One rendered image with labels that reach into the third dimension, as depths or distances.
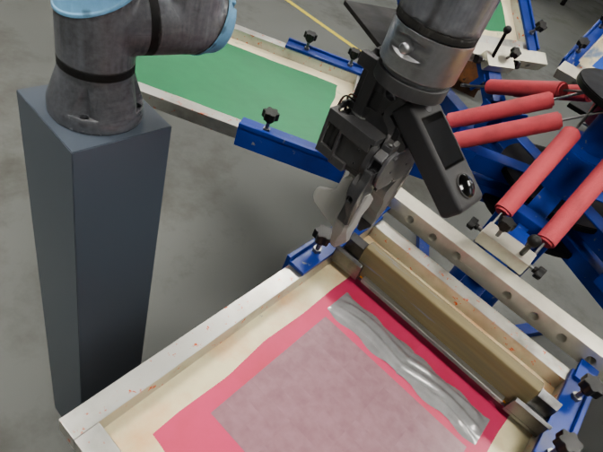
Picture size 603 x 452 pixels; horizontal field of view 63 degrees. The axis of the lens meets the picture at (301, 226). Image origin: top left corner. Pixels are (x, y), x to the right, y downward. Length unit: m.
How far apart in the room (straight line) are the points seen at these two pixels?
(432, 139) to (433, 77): 0.06
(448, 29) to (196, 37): 0.50
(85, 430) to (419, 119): 0.60
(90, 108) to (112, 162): 0.09
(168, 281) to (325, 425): 1.41
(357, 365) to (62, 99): 0.68
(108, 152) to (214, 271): 1.44
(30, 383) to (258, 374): 1.18
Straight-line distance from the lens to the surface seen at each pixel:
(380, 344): 1.00
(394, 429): 0.94
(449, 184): 0.47
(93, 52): 0.81
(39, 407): 1.91
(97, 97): 0.84
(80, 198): 0.90
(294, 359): 0.92
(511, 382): 1.01
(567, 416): 1.11
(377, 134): 0.49
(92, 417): 0.80
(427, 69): 0.45
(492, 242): 1.20
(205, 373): 0.87
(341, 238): 0.55
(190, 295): 2.14
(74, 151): 0.83
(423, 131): 0.47
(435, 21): 0.43
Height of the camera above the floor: 1.72
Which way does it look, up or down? 42 degrees down
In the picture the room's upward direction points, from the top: 23 degrees clockwise
